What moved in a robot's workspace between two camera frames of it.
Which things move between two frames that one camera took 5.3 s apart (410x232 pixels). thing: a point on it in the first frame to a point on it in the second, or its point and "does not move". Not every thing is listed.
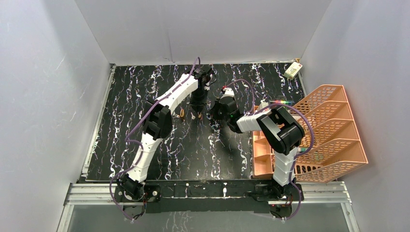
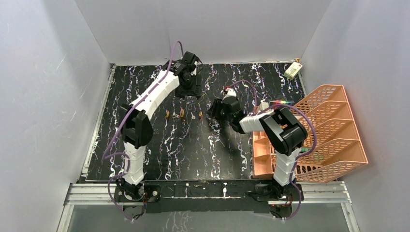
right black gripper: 214,110 does not move
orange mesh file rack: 331,148 does not move
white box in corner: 293,70 does not move
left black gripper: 197,105 to 188,91
